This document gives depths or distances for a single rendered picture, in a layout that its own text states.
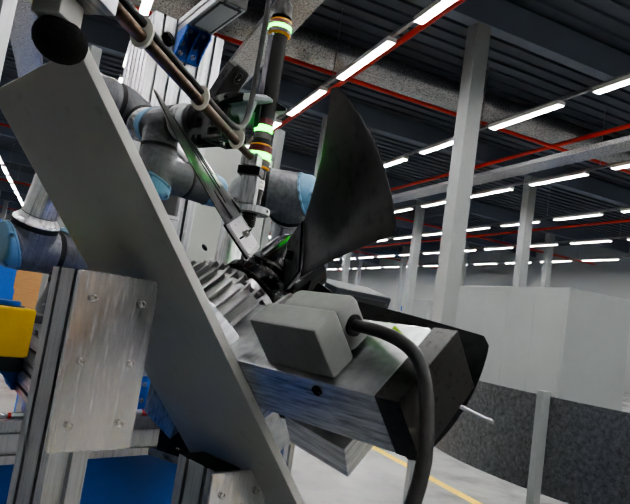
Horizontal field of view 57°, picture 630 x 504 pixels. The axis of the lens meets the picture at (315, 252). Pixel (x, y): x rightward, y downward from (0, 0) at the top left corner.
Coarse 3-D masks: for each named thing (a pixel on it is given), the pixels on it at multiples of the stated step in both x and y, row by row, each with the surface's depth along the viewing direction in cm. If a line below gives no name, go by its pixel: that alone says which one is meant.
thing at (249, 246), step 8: (240, 216) 98; (232, 224) 93; (240, 224) 97; (232, 232) 91; (240, 232) 94; (240, 240) 92; (248, 240) 96; (256, 240) 100; (248, 248) 94; (256, 248) 97; (248, 256) 92
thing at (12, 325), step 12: (0, 312) 105; (12, 312) 106; (24, 312) 107; (0, 324) 105; (12, 324) 106; (24, 324) 108; (0, 336) 105; (12, 336) 106; (24, 336) 108; (0, 348) 105; (12, 348) 106; (24, 348) 108
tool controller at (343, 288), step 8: (328, 280) 172; (328, 288) 166; (336, 288) 165; (344, 288) 167; (352, 288) 173; (360, 288) 180; (368, 288) 187; (352, 296) 169; (360, 296) 172; (368, 296) 175; (376, 296) 177; (384, 296) 181; (376, 304) 178; (384, 304) 180
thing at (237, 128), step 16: (128, 0) 56; (144, 16) 60; (144, 48) 60; (176, 64) 68; (256, 64) 98; (192, 80) 72; (256, 80) 98; (208, 96) 76; (240, 128) 92; (240, 144) 92
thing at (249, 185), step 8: (248, 160) 100; (256, 160) 100; (240, 168) 101; (248, 168) 101; (256, 168) 100; (248, 176) 102; (256, 176) 102; (240, 184) 102; (248, 184) 102; (256, 184) 101; (240, 192) 102; (248, 192) 101; (256, 192) 102; (240, 200) 101; (248, 200) 101; (256, 200) 103; (240, 208) 102; (248, 208) 101; (256, 208) 102; (264, 208) 103; (264, 216) 105
